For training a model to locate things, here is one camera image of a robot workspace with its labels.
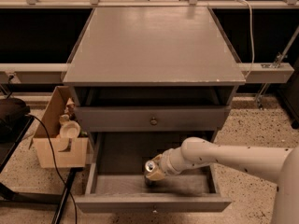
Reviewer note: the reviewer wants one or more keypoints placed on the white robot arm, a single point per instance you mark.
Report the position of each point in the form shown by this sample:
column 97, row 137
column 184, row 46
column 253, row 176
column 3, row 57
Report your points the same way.
column 279, row 165

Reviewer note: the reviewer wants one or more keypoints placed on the round drawer knob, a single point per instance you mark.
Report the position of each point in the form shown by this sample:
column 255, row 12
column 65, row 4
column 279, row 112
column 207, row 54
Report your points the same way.
column 153, row 121

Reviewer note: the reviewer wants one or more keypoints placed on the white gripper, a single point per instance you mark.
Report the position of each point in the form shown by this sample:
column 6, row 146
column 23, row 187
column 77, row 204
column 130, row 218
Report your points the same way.
column 166, row 163

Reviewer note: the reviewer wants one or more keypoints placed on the grey metal rail frame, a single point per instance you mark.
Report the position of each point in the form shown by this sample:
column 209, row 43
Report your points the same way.
column 31, row 72

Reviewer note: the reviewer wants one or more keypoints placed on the grey closed upper drawer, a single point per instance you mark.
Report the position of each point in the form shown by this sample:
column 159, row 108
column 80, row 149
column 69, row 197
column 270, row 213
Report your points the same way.
column 137, row 118

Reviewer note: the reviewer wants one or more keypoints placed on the silver redbull can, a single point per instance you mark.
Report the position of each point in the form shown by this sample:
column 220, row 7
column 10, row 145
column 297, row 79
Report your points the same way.
column 149, row 169

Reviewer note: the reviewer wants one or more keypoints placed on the grey open middle drawer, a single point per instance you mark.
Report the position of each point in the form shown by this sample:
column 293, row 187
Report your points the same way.
column 116, row 182

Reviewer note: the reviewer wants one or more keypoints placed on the white plastic cup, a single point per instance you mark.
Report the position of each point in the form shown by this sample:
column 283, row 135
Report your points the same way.
column 70, row 129

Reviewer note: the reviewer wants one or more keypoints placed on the grey wooden drawer cabinet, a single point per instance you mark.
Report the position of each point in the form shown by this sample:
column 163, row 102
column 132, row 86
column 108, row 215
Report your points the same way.
column 175, row 94

